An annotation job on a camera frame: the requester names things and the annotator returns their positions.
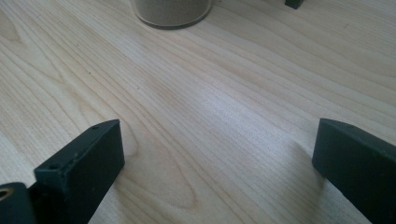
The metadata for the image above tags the small dark block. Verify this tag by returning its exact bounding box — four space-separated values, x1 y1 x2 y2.
284 0 305 10

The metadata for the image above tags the beige cylindrical container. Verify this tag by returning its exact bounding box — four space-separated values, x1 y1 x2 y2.
130 0 215 31

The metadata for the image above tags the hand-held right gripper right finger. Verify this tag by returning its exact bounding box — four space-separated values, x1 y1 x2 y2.
311 118 396 224

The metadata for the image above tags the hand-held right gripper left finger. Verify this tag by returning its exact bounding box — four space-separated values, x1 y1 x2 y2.
27 119 126 224

